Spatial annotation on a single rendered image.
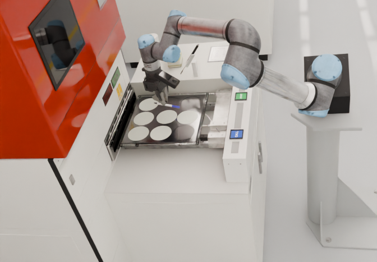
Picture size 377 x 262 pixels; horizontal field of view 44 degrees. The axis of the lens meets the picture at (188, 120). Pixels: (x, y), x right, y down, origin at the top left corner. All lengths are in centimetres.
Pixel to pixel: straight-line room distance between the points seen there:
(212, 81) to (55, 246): 105
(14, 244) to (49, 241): 18
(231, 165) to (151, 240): 61
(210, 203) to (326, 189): 82
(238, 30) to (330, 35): 276
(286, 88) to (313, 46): 246
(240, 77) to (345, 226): 140
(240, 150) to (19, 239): 102
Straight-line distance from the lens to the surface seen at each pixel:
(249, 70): 171
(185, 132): 211
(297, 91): 189
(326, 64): 198
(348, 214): 286
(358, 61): 409
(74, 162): 183
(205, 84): 233
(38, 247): 218
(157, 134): 214
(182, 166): 207
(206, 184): 197
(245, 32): 173
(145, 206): 207
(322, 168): 248
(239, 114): 207
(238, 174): 192
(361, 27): 457
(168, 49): 197
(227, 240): 217
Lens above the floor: 226
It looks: 39 degrees down
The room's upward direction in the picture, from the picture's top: 13 degrees counter-clockwise
